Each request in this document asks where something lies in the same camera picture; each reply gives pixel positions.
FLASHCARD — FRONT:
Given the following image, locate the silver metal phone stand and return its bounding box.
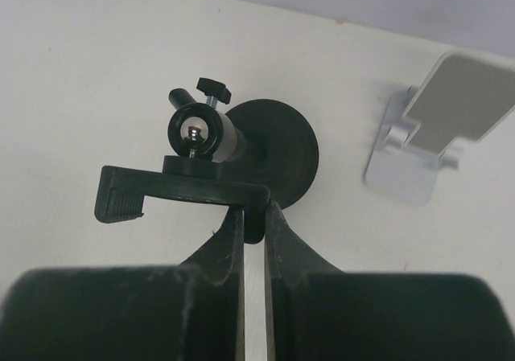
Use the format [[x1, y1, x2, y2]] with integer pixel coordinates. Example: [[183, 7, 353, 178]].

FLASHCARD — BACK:
[[364, 52, 514, 206]]

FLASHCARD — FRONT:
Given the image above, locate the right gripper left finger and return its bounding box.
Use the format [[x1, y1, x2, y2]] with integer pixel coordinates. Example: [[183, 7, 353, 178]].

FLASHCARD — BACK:
[[1, 207, 245, 360]]

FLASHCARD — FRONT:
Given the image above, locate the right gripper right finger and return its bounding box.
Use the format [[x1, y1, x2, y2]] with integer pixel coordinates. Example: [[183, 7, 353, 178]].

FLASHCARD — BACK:
[[265, 202, 507, 360]]

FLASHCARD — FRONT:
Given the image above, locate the black round-base clamp stand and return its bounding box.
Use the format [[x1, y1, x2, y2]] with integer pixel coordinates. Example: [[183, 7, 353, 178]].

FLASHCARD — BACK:
[[94, 77, 319, 244]]

